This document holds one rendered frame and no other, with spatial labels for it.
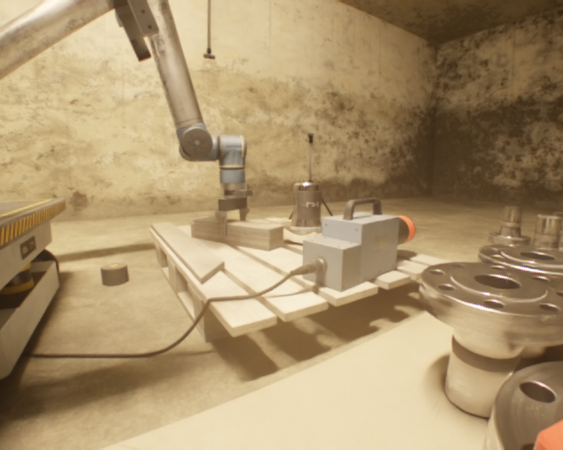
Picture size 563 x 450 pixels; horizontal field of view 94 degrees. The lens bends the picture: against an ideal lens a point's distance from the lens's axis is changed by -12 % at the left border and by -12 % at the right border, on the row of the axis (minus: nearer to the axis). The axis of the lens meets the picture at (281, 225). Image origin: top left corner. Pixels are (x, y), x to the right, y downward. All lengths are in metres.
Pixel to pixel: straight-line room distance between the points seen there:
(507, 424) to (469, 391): 0.36
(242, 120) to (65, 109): 1.86
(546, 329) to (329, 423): 0.37
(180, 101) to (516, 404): 1.05
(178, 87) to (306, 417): 0.97
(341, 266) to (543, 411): 0.53
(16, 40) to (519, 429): 1.53
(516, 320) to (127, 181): 3.29
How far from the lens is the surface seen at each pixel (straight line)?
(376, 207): 0.96
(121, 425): 0.67
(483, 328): 0.51
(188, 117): 1.06
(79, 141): 3.42
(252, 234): 1.16
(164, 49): 1.12
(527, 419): 0.32
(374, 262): 0.87
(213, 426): 0.60
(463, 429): 0.66
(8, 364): 0.80
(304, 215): 1.32
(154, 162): 3.43
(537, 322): 0.52
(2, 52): 1.44
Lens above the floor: 0.44
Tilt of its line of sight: 10 degrees down
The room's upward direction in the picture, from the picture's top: straight up
